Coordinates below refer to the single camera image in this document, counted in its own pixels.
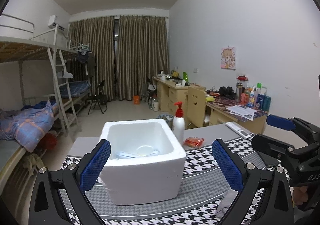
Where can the anime girl wall picture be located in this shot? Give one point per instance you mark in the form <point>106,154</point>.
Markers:
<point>228,58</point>

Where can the white remote control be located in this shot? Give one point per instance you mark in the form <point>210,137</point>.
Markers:
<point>238,130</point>

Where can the grey sock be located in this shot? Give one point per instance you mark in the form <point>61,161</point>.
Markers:
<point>227,199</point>

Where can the white foam box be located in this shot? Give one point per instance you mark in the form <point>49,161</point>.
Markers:
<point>142,180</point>

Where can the orange floor box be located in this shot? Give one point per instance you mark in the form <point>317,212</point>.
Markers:
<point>136,99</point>

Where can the blue plaid blanket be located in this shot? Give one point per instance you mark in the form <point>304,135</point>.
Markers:
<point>29,126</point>

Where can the white air conditioner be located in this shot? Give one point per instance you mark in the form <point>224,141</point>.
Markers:
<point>55,20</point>

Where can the wooden smiley chair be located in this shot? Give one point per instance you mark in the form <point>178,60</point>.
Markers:
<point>196,109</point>

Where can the white metal bunk bed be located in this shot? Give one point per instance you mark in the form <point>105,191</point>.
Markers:
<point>34,71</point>

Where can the black folding chair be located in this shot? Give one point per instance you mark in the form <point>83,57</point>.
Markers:
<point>98,98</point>

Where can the person's right hand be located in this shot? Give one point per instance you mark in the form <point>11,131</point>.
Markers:
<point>300,195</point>

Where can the brown curtains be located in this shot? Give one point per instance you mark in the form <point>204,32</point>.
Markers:
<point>125,62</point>

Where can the grey waste bin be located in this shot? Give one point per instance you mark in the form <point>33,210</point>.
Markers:
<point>168,118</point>

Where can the blue surgical face mask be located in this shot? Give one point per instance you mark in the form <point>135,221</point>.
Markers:
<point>124,155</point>

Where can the white paper tissue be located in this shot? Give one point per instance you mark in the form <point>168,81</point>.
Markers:
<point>145,150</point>

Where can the wooden desk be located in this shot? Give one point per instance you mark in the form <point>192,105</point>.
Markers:
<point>168,94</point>

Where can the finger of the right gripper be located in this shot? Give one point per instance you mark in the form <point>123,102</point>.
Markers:
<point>272,147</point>
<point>281,123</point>

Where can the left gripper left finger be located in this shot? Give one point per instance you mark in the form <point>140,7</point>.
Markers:
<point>47,206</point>

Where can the black smartphone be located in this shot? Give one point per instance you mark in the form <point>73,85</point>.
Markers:
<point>268,161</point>

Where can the printed paper sheet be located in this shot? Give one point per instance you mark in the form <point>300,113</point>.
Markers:
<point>242,111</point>

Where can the red snack packet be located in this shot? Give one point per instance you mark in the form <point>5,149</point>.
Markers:
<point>193,142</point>

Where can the black headphones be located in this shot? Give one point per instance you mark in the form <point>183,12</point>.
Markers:
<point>227,92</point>

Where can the white pump lotion bottle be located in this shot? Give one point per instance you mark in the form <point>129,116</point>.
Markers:
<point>178,123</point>

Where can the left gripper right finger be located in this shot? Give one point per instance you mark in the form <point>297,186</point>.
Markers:
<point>275,205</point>

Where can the houndstooth table cloth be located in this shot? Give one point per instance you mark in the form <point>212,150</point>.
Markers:
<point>200,193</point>

